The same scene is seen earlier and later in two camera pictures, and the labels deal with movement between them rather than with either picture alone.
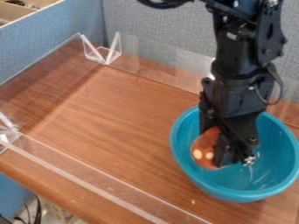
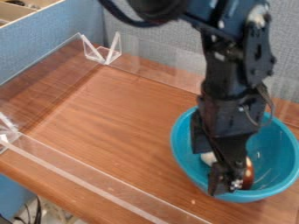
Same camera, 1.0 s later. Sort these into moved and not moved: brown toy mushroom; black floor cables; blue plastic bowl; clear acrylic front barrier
Moved: brown toy mushroom
Not moved: black floor cables; blue plastic bowl; clear acrylic front barrier
